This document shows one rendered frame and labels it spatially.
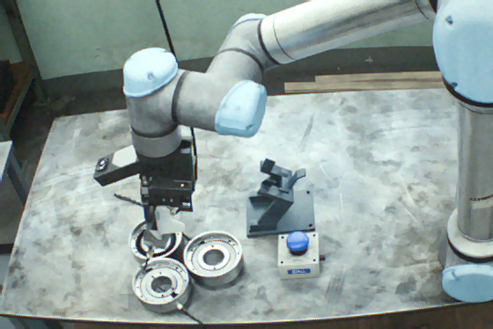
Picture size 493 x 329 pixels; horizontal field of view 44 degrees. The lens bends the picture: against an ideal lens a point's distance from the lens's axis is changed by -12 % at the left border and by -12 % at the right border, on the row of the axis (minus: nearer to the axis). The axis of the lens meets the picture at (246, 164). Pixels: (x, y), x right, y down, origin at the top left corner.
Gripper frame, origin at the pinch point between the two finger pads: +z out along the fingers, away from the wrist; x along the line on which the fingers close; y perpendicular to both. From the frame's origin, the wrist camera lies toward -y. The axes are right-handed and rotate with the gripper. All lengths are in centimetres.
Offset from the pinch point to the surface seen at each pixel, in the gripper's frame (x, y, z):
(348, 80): 150, 47, 88
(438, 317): 1, 57, 31
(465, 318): 0, 64, 30
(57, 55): 159, -82, 84
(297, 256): -0.7, 23.8, 5.5
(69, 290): -5.8, -19.3, 15.8
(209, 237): 5.6, 7.9, 9.3
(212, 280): -4.3, 9.4, 8.9
